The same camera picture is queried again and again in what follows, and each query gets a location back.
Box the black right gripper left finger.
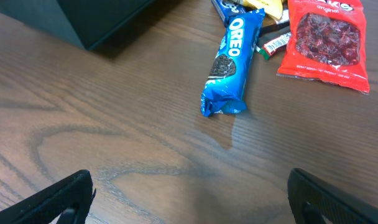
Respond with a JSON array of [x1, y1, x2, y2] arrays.
[[0, 170, 96, 224]]

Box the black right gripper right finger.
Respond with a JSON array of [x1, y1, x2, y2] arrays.
[[287, 168, 378, 224]]

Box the blue Oreo cookie pack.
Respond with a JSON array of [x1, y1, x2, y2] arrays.
[[201, 9, 265, 117]]

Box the dark green box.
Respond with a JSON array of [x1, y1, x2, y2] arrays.
[[0, 0, 153, 50]]

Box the small red green candy bar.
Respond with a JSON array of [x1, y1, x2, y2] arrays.
[[256, 32, 291, 60]]

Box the red Hacks candy bag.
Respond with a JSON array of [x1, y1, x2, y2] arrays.
[[277, 0, 370, 94]]

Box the yellow snack bag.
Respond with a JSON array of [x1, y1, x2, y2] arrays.
[[234, 0, 283, 20]]

